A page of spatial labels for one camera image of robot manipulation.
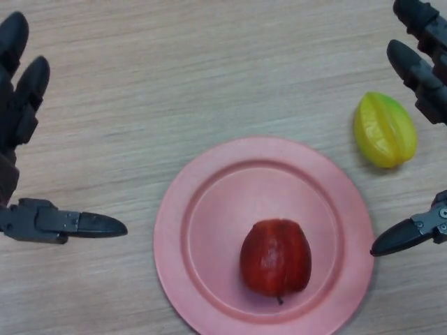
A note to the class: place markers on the red apple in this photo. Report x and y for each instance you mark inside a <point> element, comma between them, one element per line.
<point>276,258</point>

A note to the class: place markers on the pink round plate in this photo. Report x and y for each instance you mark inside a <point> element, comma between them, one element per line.
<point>209,216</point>

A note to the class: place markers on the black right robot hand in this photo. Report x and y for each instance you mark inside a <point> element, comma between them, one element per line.
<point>419,73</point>

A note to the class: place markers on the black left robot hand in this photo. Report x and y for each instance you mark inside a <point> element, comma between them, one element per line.
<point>14,104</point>

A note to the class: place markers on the yellow green starfruit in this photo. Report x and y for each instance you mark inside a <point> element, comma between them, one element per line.
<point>384,132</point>

